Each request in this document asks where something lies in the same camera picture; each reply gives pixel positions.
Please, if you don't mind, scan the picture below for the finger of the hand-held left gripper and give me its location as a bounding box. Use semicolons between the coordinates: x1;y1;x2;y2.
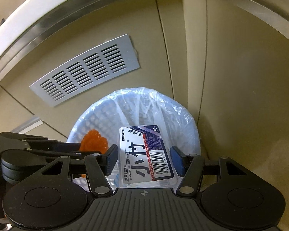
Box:
2;149;104;166
0;132;82;151

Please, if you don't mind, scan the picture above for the grey cabinet vent grille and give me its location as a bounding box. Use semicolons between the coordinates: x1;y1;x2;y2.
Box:
29;34;141;107

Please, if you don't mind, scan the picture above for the steel cabinet handle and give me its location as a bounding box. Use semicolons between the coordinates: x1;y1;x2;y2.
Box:
14;116;43;135

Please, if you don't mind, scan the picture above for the orange bead ball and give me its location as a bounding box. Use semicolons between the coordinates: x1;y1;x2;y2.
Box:
79;129;109;154

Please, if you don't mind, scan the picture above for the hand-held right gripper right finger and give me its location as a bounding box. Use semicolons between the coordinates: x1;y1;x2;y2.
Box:
170;146;250;196

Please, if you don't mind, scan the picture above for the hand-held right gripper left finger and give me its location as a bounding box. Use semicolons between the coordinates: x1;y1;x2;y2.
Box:
39;144;118;196

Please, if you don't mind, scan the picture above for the blue-lined waste bin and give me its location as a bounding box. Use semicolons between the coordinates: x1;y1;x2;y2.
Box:
67;87;202;193

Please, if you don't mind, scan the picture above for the clear plastic floss box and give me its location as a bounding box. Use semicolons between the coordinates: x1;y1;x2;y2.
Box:
117;124;181;188

